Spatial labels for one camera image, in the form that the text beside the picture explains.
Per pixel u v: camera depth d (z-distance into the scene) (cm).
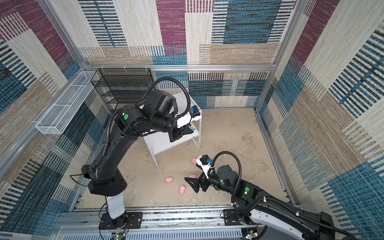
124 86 108
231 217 73
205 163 60
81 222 75
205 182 60
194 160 92
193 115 49
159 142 82
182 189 81
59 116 73
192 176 85
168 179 85
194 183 60
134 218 75
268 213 51
